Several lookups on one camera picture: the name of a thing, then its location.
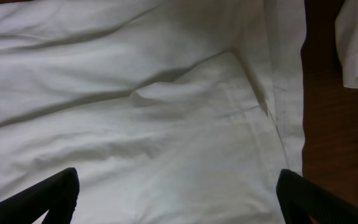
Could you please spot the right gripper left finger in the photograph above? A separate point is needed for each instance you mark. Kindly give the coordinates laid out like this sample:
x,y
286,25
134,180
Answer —
x,y
55,196

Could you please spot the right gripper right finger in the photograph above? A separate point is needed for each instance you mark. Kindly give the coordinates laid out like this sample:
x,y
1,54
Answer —
x,y
302,201

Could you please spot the white robot print t-shirt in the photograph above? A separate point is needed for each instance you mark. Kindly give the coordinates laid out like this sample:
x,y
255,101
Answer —
x,y
170,111

